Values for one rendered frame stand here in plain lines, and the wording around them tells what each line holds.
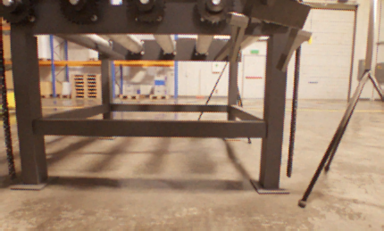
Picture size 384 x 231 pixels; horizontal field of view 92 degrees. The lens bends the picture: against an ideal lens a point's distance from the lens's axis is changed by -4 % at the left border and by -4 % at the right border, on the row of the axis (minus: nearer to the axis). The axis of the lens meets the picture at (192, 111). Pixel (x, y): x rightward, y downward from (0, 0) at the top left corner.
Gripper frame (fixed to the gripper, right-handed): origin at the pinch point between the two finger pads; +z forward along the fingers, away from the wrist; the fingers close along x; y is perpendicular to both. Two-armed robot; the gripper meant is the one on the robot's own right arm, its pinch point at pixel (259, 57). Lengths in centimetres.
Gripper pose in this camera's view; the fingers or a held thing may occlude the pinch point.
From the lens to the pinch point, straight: 51.2
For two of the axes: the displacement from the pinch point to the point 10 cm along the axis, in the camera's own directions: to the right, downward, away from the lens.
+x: 9.7, 1.0, 2.0
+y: 1.2, 5.1, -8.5
